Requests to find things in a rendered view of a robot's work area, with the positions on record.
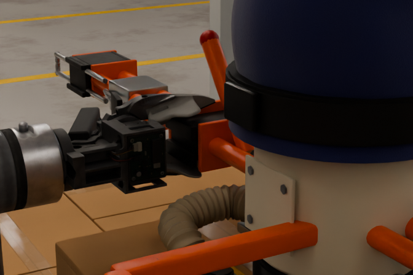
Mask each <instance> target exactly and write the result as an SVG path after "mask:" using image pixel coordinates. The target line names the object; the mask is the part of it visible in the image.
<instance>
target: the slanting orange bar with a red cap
mask: <svg viewBox="0 0 413 275"><path fill-rule="evenodd" d="M200 44H201V46H202V48H203V52H204V54H205V57H206V60H207V63H208V66H209V69H210V72H211V75H212V78H213V80H214V84H215V86H216V89H217V92H218V95H219V98H220V101H221V104H222V107H223V109H224V83H225V82H226V67H228V64H227V61H226V57H225V55H224V52H223V50H222V47H221V43H220V41H219V36H218V34H217V33H216V32H214V31H213V30H206V31H204V32H203V33H202V34H201V36H200ZM232 136H233V139H234V142H235V145H236V146H237V147H238V148H240V149H242V150H244V151H246V152H248V153H251V151H253V150H254V147H253V146H252V145H249V144H247V143H245V142H243V141H242V140H240V139H239V138H237V137H236V136H235V135H234V134H233V133H232Z"/></svg>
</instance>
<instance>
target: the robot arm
mask: <svg viewBox="0 0 413 275"><path fill-rule="evenodd" d="M214 103H216V102H215V99H213V98H209V97H207V96H203V95H196V94H169V93H162V94H146V95H140V96H137V97H134V98H132V99H131V100H129V101H127V102H126V103H125V104H123V105H121V106H117V107H115V110H116V113H115V114H112V115H110V114H108V113H106V114H105V115H104V117H103V118H102V119H101V118H100V109H99V108H98V107H83V108H82V109H81V110H80V111H79V113H78V115H77V117H76V119H75V121H74V123H73V125H72V127H71V129H70V131H69V133H67V132H66V131H65V130H64V129H63V128H58V129H54V130H53V129H52V128H51V127H50V126H49V125H48V124H46V123H38V124H33V125H28V124H27V123H26V122H20V123H19V124H18V127H15V128H8V129H3V130H0V214H1V213H5V212H10V211H16V210H20V209H26V208H30V207H36V206H42V205H46V204H52V203H57V202H59V200H60V199H61V197H62V196H63V192H67V191H70V190H73V189H74V190H77V189H80V188H86V187H92V186H96V185H102V184H108V183H112V184H113V185H114V186H116V187H117V188H118V189H119V190H120V191H122V192H123V193H124V194H129V193H134V192H140V191H144V190H150V189H153V188H159V187H165V186H167V183H166V182H164V181H163V180H161V179H160V178H163V177H165V176H178V175H184V176H187V177H191V178H200V177H201V176H202V173H201V172H200V171H199V161H197V167H196V168H190V167H188V166H187V165H185V164H184V163H182V162H181V161H179V160H177V159H176V158H175V157H173V156H171V155H170V154H169V153H167V152H166V135H165V127H164V126H163V125H164V124H166V123H168V121H169V120H170V119H171V118H175V117H191V116H194V115H197V114H199V113H200V112H201V109H203V108H205V107H207V106H210V105H212V104H214ZM147 119H148V121H141V120H147ZM148 183H152V184H153V185H150V186H147V187H141V188H135V187H133V186H135V185H141V184H148Z"/></svg>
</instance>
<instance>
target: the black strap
mask: <svg viewBox="0 0 413 275"><path fill-rule="evenodd" d="M224 117H225V118H226V119H228V120H230V121H232V122H234V123H236V124H238V125H240V126H242V127H244V128H246V129H248V130H250V131H252V132H253V131H257V132H259V133H263V134H266V135H269V136H273V137H276V138H282V139H287V140H290V141H297V142H304V143H310V144H321V145H336V146H347V147H374V146H389V145H401V144H411V143H413V96H411V97H404V98H390V99H359V98H340V97H331V96H317V95H307V94H302V93H296V92H292V91H286V90H281V89H277V88H272V87H267V86H263V85H260V84H258V83H255V82H252V81H251V80H249V79H247V78H246V77H244V76H242V75H241V74H239V72H238V71H237V69H236V65H235V60H233V61H232V62H231V64H229V65H228V67H226V82H225V83H224Z"/></svg>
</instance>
